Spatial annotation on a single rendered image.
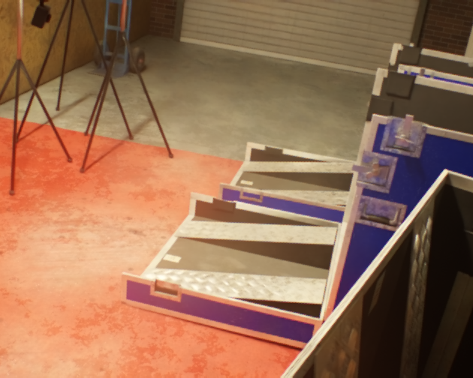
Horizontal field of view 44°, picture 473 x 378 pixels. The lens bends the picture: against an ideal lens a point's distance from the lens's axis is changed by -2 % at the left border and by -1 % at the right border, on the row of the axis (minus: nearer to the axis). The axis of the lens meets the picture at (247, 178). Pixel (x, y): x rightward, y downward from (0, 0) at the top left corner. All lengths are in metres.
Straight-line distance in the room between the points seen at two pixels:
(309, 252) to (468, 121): 0.94
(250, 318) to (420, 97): 1.26
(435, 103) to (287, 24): 5.17
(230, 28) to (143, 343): 6.08
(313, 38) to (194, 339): 5.96
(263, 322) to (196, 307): 0.27
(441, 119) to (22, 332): 1.97
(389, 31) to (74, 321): 6.23
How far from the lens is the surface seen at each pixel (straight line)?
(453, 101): 2.79
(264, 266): 2.74
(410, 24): 7.85
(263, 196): 3.22
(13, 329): 2.32
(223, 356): 2.23
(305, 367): 0.76
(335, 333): 0.83
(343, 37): 7.80
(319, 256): 2.78
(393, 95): 2.77
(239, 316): 2.29
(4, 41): 4.68
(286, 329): 2.28
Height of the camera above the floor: 1.42
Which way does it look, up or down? 22 degrees down
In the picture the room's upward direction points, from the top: 9 degrees clockwise
